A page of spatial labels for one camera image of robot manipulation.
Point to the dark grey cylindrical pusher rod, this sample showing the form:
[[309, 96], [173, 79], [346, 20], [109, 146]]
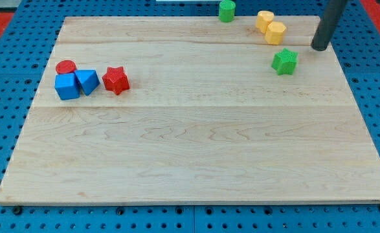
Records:
[[328, 24]]

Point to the yellow hexagon block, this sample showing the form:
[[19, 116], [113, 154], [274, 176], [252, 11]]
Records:
[[275, 33]]

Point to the green star block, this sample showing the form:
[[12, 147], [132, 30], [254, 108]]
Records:
[[285, 61]]

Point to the red star block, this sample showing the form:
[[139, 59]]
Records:
[[116, 80]]

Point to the yellow heart block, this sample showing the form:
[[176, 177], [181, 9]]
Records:
[[264, 18]]

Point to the green cylinder block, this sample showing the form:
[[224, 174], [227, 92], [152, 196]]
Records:
[[226, 11]]

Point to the wooden board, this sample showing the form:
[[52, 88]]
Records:
[[206, 121]]

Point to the blue triangle block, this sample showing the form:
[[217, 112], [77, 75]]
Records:
[[88, 80]]

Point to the red cylinder block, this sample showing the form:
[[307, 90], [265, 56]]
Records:
[[65, 66]]

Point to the blue cube block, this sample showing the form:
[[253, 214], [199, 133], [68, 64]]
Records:
[[66, 86]]

